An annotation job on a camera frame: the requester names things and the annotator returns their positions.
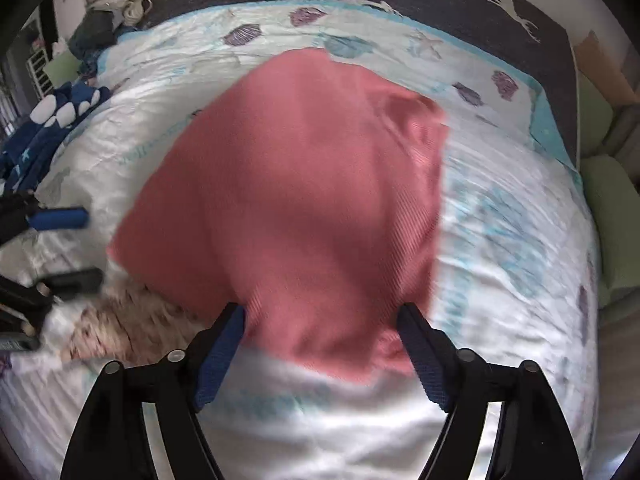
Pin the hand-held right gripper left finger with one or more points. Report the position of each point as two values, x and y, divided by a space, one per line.
220 355

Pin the dark cloth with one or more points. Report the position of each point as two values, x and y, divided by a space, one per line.
95 32

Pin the large green cushion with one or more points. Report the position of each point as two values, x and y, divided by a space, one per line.
615 220

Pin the green pillow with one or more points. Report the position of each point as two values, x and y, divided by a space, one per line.
61 66

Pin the white rack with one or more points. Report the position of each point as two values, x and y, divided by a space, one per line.
42 75

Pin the blue star print garment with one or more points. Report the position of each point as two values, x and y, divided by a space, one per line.
45 125

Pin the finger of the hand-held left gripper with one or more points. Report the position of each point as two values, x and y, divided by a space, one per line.
60 219
75 280

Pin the small green cushion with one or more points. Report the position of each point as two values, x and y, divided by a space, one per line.
596 115

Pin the pink knit garment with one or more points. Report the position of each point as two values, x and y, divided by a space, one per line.
300 200

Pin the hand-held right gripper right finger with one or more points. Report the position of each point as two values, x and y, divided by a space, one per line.
425 355

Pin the white shell print quilt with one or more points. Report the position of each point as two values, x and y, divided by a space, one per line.
500 240

